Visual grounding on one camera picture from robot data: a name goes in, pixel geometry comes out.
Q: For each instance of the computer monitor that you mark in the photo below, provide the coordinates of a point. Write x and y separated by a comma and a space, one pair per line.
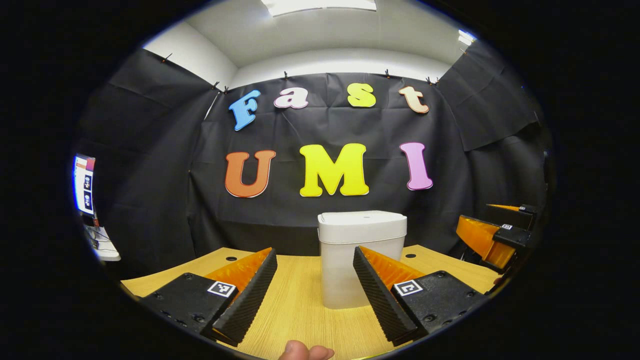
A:
83, 185

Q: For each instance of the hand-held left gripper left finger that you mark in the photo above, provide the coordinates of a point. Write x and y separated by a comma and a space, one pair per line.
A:
250, 300

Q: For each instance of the wooden desktop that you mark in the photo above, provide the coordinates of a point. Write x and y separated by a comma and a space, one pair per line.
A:
300, 310

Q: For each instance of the white desktop garbage bin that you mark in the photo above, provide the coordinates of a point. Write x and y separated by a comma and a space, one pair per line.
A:
360, 230

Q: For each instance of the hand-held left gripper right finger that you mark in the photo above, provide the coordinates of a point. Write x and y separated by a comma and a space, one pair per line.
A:
380, 300

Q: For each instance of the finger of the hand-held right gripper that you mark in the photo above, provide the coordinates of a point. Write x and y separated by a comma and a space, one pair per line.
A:
515, 216
512, 237

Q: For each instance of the white side table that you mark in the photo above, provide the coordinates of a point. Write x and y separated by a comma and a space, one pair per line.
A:
105, 247

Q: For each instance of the ceiling light panel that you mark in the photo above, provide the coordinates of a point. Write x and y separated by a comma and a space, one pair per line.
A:
320, 6
467, 37

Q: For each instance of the black backdrop cloth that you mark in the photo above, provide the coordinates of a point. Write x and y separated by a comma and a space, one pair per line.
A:
150, 175

